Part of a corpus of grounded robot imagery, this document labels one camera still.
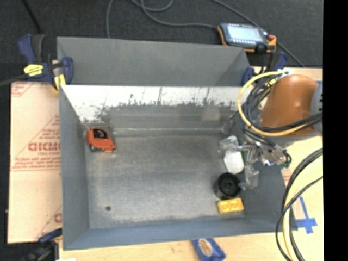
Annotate yellow flat block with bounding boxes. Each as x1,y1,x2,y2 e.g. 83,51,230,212
216,197,245,215

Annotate grey metal bin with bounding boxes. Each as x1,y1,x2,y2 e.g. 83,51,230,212
56,36,289,250

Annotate white rounded block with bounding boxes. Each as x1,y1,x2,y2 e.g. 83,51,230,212
222,149,245,175

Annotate black round wheel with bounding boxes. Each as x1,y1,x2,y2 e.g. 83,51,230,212
213,172,243,201

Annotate brown cardboard board red print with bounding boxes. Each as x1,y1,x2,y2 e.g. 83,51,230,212
6,81,64,245

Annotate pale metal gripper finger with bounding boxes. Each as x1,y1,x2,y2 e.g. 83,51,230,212
219,135,245,152
238,165,260,190

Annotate orange tape measure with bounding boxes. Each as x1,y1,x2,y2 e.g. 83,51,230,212
86,127,117,153

